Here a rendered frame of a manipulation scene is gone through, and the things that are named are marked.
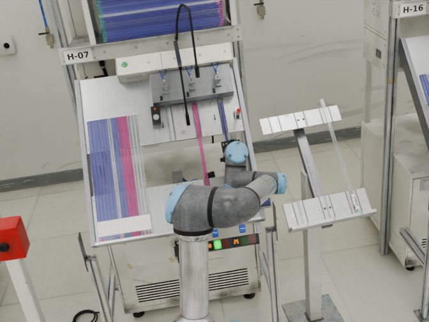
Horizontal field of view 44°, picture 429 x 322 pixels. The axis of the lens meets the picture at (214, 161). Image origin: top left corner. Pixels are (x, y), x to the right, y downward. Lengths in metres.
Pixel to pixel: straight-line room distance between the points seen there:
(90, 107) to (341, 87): 2.36
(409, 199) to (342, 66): 1.67
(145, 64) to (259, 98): 1.90
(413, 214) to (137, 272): 1.37
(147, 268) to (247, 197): 1.23
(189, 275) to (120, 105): 0.98
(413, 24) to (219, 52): 0.98
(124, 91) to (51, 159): 1.98
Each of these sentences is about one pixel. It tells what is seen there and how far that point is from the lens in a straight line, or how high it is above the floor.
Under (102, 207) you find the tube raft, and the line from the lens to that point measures 2.17.
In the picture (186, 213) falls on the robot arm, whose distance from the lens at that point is 1.47.
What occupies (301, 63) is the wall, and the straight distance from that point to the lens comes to 4.03.
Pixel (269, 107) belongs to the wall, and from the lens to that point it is 4.08.
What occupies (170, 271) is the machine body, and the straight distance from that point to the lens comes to 2.64.
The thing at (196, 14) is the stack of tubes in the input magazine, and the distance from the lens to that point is 2.26.
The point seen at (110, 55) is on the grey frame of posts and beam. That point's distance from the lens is 2.32.
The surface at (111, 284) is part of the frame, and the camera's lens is 2.59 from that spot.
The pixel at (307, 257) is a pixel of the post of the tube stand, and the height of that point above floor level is 0.39.
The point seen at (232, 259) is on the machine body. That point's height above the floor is 0.30.
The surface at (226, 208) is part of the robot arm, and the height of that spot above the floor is 1.14.
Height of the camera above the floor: 1.92
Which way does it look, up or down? 28 degrees down
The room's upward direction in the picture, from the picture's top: 7 degrees counter-clockwise
